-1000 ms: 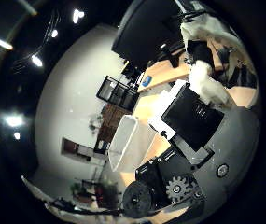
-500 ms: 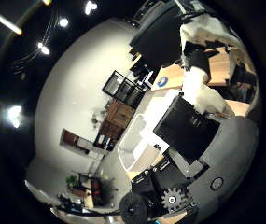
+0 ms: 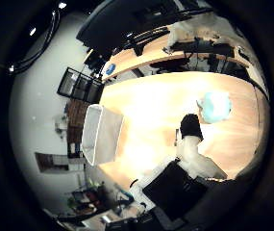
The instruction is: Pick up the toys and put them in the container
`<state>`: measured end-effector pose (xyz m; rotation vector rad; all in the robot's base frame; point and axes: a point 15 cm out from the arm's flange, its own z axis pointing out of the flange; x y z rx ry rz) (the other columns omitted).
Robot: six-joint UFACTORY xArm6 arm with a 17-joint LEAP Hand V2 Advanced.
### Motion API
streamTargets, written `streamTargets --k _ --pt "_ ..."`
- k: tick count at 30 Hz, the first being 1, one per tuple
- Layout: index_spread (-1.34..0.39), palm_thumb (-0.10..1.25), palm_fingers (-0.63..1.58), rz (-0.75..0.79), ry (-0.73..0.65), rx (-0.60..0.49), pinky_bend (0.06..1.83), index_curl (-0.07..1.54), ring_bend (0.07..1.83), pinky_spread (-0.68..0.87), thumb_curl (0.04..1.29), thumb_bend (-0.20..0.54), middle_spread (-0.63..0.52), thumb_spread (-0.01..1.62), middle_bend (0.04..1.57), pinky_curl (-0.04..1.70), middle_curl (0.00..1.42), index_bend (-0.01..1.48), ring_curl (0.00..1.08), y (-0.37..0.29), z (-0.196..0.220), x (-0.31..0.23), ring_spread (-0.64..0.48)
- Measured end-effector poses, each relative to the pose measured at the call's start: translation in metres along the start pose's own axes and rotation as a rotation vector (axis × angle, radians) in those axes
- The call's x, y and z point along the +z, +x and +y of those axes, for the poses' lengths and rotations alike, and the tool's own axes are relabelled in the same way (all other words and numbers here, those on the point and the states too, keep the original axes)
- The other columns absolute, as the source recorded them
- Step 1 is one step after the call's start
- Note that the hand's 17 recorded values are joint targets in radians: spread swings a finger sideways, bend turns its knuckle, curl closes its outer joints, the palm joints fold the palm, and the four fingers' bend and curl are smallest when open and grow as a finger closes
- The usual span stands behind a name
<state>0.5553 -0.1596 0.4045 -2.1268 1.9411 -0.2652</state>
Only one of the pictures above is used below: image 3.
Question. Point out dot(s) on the light blue cloth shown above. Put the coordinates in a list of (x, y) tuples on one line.
[(215, 107)]

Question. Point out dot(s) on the white rectangular container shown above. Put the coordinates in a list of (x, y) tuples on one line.
[(101, 134)]

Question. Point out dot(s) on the potted plants on stand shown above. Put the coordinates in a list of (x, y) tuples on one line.
[(85, 199)]

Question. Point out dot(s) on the brown wooden cabinet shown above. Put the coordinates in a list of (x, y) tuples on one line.
[(75, 118)]

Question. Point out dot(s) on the round blue disc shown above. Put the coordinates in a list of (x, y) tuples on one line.
[(110, 69)]

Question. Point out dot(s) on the wooden background desk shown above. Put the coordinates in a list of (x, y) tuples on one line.
[(149, 53)]

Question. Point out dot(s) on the wall niche shelf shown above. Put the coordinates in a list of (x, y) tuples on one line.
[(51, 162)]

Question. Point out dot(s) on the small green wall plant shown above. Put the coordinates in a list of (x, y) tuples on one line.
[(59, 125)]

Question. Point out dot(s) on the black metal frame shelf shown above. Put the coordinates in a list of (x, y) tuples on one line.
[(79, 85)]

